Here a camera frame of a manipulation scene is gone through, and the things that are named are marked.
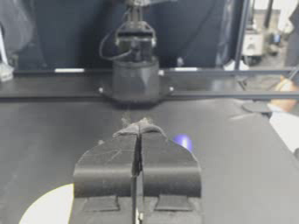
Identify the white background machine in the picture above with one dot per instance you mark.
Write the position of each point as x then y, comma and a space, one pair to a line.
252, 43

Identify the blue toy eggplant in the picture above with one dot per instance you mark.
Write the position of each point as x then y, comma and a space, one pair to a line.
183, 141

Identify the yellow round plate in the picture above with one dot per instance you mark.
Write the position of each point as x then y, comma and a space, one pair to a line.
51, 207

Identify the person's hand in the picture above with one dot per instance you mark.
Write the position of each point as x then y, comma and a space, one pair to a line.
285, 103

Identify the black metal frame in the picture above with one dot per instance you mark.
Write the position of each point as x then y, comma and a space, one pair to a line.
233, 95

